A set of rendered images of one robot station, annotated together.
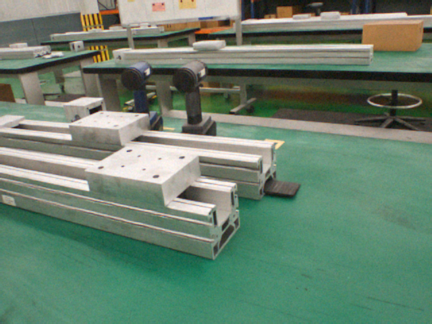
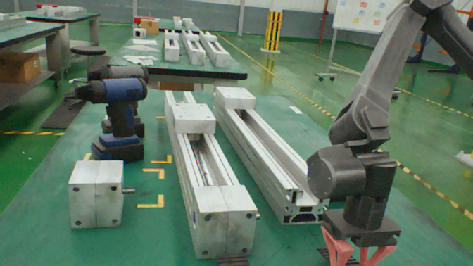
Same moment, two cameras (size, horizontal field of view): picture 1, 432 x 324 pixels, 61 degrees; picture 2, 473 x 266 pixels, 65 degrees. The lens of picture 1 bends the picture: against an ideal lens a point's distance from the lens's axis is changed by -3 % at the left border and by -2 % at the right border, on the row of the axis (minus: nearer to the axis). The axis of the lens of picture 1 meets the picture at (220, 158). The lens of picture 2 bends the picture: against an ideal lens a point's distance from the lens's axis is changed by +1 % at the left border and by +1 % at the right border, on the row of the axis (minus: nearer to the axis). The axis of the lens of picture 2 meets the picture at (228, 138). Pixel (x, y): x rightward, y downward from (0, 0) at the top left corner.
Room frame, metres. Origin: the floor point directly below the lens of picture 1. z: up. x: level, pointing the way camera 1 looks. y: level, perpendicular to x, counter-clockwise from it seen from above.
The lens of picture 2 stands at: (1.50, 1.07, 1.20)
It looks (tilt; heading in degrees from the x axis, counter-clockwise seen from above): 20 degrees down; 226
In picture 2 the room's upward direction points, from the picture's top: 6 degrees clockwise
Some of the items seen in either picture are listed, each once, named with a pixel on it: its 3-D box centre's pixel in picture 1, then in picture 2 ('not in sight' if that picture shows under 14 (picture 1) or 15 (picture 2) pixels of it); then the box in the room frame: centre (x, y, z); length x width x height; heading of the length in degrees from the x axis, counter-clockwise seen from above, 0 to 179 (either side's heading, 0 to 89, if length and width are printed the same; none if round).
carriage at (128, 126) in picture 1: (111, 132); (191, 122); (0.87, 0.26, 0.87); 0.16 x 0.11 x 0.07; 61
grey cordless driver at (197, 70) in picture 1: (198, 102); (113, 102); (1.00, 0.04, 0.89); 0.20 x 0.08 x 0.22; 165
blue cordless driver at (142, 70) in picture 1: (144, 98); (106, 122); (1.10, 0.21, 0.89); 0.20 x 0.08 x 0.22; 174
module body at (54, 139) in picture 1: (115, 150); (190, 137); (0.87, 0.26, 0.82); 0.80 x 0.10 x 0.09; 61
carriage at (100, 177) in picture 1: (144, 180); (234, 101); (0.58, 0.13, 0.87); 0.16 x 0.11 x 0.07; 61
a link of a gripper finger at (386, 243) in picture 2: not in sight; (361, 247); (0.98, 0.86, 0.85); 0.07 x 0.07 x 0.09; 61
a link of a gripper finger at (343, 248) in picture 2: not in sight; (347, 248); (1.00, 0.85, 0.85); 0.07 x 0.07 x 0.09; 61
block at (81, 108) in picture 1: (84, 115); (105, 192); (1.22, 0.44, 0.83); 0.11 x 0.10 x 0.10; 150
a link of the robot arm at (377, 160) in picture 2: not in sight; (369, 174); (0.99, 0.85, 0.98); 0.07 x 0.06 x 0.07; 160
